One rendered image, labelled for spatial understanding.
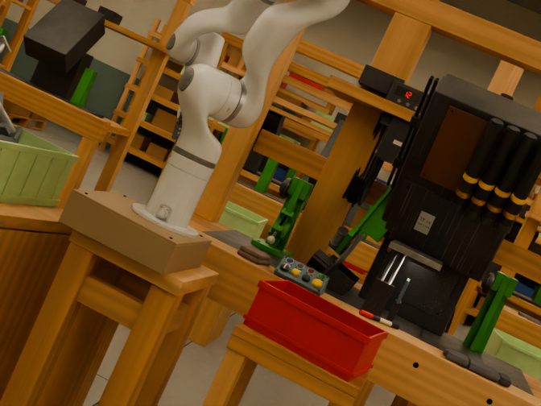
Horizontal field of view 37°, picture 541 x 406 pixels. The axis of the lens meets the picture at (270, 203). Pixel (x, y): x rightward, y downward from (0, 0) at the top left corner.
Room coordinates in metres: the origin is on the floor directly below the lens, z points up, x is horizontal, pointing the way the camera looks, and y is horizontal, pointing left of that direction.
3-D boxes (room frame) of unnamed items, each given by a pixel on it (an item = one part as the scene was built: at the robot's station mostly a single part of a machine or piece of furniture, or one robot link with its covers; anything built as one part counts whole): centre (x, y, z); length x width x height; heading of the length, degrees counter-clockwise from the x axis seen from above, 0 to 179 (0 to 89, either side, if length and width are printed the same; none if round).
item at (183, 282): (2.14, 0.24, 0.83); 0.32 x 0.32 x 0.04; 78
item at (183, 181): (2.14, 0.23, 1.03); 0.19 x 0.19 x 0.18
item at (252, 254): (2.44, -0.02, 0.92); 0.10 x 0.08 x 0.03; 158
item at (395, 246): (2.51, -0.48, 1.11); 0.39 x 0.16 x 0.03; 168
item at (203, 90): (2.12, 0.26, 1.24); 0.19 x 0.12 x 0.24; 125
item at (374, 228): (2.58, -0.34, 1.17); 0.13 x 0.12 x 0.20; 78
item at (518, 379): (2.63, -0.42, 0.89); 1.10 x 0.42 x 0.02; 78
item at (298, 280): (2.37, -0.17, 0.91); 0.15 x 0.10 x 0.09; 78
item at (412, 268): (2.74, -0.55, 1.07); 0.30 x 0.18 x 0.34; 78
